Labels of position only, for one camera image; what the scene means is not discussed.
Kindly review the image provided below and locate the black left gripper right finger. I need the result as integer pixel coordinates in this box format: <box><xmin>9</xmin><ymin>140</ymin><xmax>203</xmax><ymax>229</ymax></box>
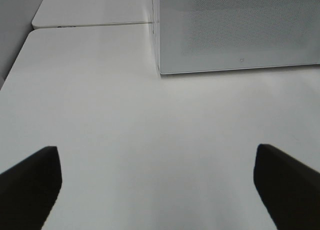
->
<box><xmin>253</xmin><ymin>144</ymin><xmax>320</xmax><ymax>230</ymax></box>

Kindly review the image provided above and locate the white microwave oven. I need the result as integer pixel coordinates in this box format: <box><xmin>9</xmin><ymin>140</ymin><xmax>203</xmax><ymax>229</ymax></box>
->
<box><xmin>149</xmin><ymin>0</ymin><xmax>320</xmax><ymax>76</ymax></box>

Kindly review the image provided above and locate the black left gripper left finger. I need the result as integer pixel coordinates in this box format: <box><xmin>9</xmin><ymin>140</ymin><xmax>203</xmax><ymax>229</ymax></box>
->
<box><xmin>0</xmin><ymin>146</ymin><xmax>62</xmax><ymax>230</ymax></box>

